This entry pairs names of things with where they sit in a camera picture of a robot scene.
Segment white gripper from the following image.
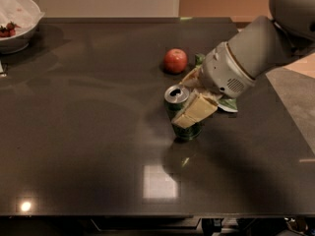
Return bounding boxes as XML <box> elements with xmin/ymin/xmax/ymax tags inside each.
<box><xmin>171</xmin><ymin>42</ymin><xmax>255</xmax><ymax>128</ymax></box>

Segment green soda can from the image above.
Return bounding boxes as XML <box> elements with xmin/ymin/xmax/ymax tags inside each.
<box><xmin>164</xmin><ymin>85</ymin><xmax>202</xmax><ymax>141</ymax></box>

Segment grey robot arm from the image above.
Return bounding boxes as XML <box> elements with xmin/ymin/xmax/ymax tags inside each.
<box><xmin>171</xmin><ymin>0</ymin><xmax>315</xmax><ymax>128</ymax></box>

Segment green chip bag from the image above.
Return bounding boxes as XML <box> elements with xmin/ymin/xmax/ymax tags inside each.
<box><xmin>194</xmin><ymin>53</ymin><xmax>238</xmax><ymax>113</ymax></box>

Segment red apple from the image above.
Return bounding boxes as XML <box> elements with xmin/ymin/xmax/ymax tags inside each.
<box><xmin>163</xmin><ymin>48</ymin><xmax>188</xmax><ymax>74</ymax></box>

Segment red strawberries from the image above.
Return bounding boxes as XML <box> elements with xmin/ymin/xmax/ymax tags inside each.
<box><xmin>0</xmin><ymin>22</ymin><xmax>18</xmax><ymax>37</ymax></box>

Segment white napkin in bowl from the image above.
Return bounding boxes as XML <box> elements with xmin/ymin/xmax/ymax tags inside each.
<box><xmin>0</xmin><ymin>0</ymin><xmax>44</xmax><ymax>30</ymax></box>

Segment white bowl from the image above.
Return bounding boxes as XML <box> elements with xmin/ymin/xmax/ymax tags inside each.
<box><xmin>0</xmin><ymin>0</ymin><xmax>45</xmax><ymax>55</ymax></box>

